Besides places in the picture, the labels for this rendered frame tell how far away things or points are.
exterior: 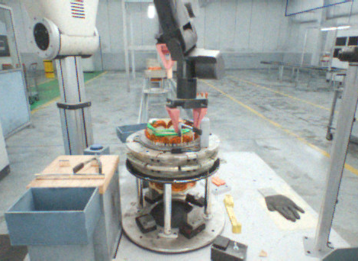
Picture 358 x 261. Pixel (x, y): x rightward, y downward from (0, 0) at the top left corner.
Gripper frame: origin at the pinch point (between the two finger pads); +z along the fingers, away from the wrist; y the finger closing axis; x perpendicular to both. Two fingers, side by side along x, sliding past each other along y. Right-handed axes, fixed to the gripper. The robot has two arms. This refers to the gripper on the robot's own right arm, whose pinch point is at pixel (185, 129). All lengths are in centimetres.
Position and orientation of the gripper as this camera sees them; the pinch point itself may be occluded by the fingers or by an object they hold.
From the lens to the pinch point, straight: 75.7
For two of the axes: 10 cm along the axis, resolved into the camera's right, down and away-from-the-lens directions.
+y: 9.5, -0.8, 3.0
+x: -3.1, -2.6, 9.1
